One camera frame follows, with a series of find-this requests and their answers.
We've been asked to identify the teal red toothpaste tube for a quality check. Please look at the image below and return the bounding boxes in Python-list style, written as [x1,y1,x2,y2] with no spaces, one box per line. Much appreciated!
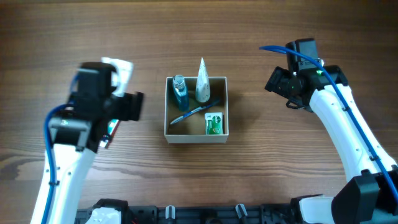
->
[99,119,120,149]

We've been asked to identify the blue mouthwash bottle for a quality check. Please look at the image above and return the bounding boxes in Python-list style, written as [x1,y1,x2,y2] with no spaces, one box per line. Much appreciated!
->
[172,75,189,111]

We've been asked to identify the white lotion tube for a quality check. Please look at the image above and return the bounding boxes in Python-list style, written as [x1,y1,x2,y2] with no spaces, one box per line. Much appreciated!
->
[195,58,211,103]

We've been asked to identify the blue white toothbrush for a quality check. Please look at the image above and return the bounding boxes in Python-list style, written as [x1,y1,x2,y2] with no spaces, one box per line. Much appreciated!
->
[170,99,221,125]

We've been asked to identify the green soap box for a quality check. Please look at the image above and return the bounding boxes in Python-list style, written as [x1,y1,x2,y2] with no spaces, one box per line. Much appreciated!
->
[205,112,224,135]

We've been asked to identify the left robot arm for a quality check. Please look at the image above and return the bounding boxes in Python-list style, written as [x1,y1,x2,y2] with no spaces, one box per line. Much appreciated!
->
[31,57,144,223]

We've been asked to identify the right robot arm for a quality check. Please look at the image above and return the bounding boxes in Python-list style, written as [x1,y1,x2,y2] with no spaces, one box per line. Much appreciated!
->
[263,39,397,223]

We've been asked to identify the white cardboard open box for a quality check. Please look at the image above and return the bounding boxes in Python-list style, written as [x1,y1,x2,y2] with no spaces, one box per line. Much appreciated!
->
[164,77,229,144]

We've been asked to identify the right blue cable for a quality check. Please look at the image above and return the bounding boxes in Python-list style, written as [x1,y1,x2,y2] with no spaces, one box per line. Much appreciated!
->
[259,45,398,206]

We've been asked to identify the blue cable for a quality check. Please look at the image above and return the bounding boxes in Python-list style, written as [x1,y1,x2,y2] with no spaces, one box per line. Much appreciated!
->
[42,73,78,224]
[259,45,398,206]

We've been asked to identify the left blue cable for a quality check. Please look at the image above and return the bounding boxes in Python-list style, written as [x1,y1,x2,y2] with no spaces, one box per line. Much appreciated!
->
[42,73,78,224]

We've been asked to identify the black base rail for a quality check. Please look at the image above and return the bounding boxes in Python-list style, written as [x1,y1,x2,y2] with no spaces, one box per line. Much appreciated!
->
[74,203,296,224]

